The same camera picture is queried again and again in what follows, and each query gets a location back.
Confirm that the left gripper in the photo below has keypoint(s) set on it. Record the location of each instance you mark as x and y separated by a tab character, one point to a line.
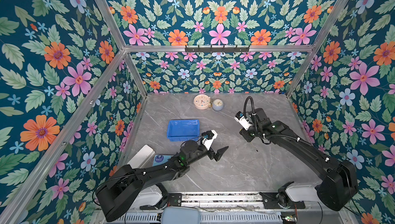
219	153

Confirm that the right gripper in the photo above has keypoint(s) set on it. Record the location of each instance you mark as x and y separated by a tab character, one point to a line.
244	133

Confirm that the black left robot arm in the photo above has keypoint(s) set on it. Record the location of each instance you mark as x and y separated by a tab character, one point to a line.
116	195

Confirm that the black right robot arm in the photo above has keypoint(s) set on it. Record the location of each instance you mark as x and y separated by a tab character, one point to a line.
339	182

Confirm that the blue plastic bin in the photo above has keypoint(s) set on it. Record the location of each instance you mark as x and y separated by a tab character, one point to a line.
183	130

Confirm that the pink round alarm clock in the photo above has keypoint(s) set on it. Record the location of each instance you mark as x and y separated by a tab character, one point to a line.
202	102

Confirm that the light blue tissue pack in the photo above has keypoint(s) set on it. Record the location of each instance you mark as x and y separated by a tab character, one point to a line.
160	159

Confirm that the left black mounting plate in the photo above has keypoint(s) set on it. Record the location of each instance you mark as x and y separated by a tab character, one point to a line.
170	200

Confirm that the black mounting plate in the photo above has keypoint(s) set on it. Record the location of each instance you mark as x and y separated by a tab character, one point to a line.
170	200
276	200

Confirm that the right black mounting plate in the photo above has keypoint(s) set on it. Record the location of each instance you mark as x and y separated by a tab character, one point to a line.
276	200

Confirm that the grey padded seat top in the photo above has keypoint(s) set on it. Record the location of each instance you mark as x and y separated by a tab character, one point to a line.
180	215

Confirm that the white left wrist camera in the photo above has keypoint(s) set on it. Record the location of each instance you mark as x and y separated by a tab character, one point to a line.
208	138

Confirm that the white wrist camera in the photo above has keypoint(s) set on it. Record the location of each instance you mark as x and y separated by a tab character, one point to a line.
243	121
208	138

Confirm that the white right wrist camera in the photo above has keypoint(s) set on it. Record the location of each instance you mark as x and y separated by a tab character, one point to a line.
243	121

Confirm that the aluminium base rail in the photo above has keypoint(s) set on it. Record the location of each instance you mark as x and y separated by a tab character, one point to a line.
209	200

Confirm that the black wall hook rail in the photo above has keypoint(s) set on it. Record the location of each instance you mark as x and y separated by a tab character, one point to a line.
217	49

